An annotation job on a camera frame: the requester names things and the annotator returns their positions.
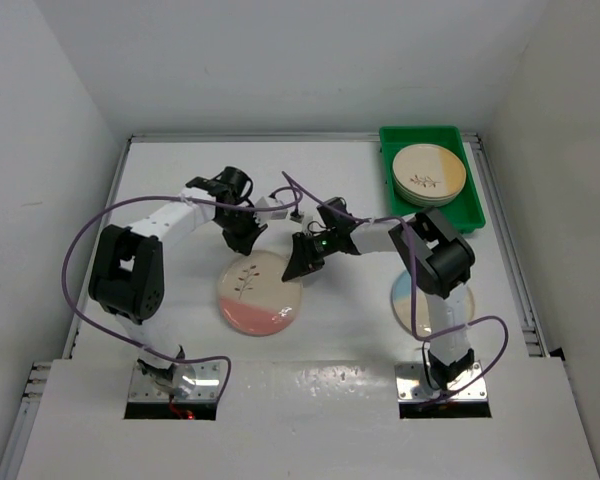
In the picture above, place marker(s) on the metal base plate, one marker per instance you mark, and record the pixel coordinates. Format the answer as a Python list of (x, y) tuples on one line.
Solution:
[(199, 383), (412, 387)]

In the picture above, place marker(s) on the yellow cream plate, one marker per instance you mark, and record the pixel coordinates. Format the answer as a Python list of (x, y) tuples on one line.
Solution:
[(428, 171)]

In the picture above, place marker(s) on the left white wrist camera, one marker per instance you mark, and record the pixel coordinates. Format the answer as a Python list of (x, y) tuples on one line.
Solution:
[(270, 209)]

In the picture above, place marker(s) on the green plastic bin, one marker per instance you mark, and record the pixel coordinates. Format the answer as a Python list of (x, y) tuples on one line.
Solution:
[(465, 213)]

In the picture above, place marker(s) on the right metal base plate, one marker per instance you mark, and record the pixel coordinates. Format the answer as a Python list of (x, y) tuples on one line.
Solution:
[(412, 387)]

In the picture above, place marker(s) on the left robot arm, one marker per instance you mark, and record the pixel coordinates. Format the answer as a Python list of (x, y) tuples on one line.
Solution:
[(128, 279)]

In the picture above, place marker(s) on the pink cream plate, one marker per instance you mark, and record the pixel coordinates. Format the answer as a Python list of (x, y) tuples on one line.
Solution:
[(253, 298)]

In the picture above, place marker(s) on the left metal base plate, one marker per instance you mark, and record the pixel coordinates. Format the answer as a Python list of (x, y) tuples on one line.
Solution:
[(199, 383)]

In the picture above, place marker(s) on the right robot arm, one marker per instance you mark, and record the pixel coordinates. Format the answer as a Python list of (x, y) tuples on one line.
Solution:
[(436, 256)]

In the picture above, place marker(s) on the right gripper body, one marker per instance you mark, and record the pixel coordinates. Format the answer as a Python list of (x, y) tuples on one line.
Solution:
[(325, 246)]

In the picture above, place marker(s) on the blue cream plate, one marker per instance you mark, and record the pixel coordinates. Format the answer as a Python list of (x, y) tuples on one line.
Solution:
[(401, 305)]

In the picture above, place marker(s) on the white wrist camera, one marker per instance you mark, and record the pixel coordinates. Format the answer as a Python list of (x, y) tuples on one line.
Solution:
[(270, 209), (301, 218)]

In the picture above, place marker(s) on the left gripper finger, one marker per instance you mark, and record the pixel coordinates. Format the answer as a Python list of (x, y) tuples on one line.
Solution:
[(252, 231), (233, 241)]

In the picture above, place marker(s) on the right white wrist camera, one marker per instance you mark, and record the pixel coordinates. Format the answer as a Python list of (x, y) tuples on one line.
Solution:
[(301, 218)]

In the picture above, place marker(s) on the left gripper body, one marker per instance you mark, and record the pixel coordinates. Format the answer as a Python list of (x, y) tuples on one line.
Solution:
[(238, 220)]

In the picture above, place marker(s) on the green cream plate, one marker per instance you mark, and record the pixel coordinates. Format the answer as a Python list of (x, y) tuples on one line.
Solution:
[(423, 201)]

